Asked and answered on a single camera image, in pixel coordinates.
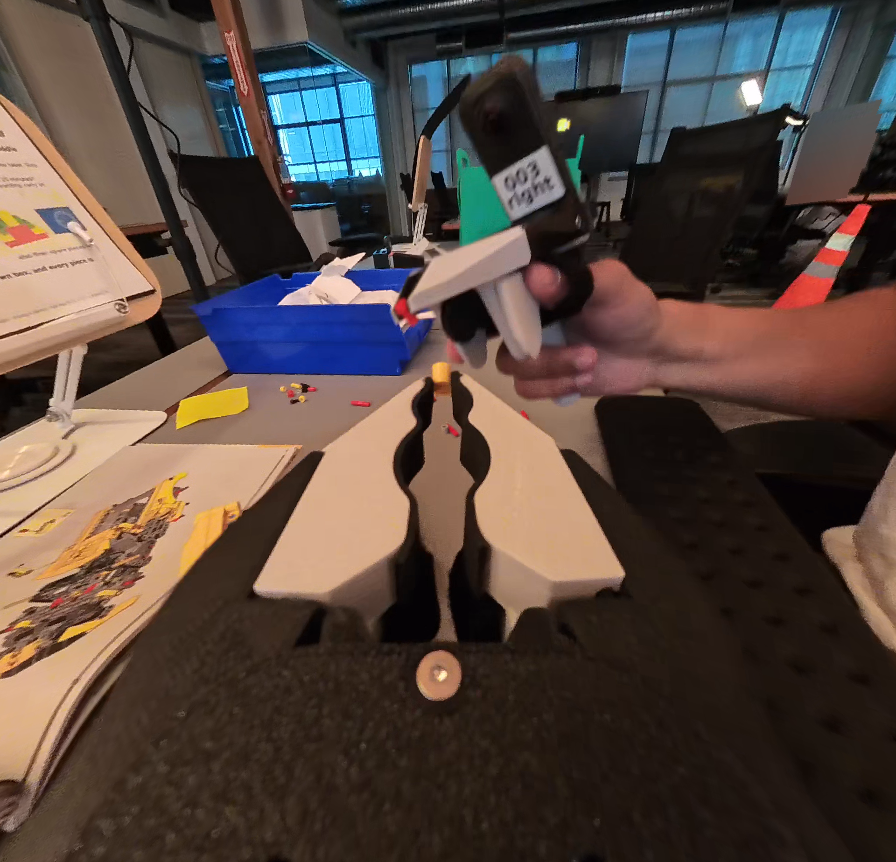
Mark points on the open instruction booklet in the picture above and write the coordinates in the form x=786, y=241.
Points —
x=42, y=680

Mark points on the scattered small brick pieces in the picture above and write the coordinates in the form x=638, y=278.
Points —
x=360, y=403

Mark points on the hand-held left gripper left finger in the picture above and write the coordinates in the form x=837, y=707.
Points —
x=336, y=526

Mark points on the white stand with wooden board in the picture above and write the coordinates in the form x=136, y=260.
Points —
x=418, y=176

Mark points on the person's right hand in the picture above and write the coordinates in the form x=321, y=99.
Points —
x=616, y=330

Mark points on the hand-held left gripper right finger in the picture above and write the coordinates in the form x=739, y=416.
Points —
x=546, y=526

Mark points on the small yellow beam piece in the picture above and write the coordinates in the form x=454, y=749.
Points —
x=442, y=377

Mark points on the person's right forearm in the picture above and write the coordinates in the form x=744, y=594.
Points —
x=770, y=358

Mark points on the orange traffic cone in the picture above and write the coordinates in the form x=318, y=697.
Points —
x=826, y=267

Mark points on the yellow paper note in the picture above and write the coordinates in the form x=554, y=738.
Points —
x=210, y=408

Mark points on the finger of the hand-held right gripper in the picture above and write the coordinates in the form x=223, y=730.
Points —
x=476, y=267

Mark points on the brown wooden pillar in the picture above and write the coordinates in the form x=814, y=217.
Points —
x=241, y=71

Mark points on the black perforated mat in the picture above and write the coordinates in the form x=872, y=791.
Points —
x=735, y=561

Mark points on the person's white shirt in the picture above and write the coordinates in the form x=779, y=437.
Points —
x=875, y=561

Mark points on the large black screen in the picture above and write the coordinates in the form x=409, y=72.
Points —
x=609, y=130

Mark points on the blue storage bin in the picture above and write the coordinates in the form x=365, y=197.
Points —
x=301, y=344

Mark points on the grey board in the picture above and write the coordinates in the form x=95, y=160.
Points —
x=833, y=155

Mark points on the black metal pole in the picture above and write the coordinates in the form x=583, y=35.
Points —
x=133, y=134

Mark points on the crumpled white paper bags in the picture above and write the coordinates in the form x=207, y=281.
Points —
x=336, y=289

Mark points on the green plastic tote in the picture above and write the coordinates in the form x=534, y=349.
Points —
x=479, y=211

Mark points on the grey desk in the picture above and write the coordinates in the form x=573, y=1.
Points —
x=329, y=414

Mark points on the small red pin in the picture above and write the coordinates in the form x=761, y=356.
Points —
x=402, y=310

